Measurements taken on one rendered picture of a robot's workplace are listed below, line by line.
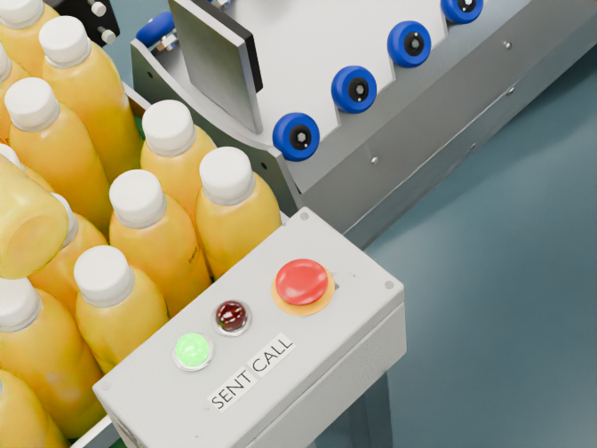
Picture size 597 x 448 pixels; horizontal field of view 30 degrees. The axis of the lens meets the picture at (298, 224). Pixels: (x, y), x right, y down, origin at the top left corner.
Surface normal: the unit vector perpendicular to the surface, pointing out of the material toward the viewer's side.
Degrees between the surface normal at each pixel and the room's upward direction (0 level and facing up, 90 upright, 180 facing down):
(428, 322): 0
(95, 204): 90
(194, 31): 90
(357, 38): 0
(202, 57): 90
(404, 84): 52
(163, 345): 0
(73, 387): 90
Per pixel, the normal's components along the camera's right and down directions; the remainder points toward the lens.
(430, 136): 0.61, 0.34
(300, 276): -0.11, -0.55
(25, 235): 0.73, 0.53
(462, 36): 0.47, 0.11
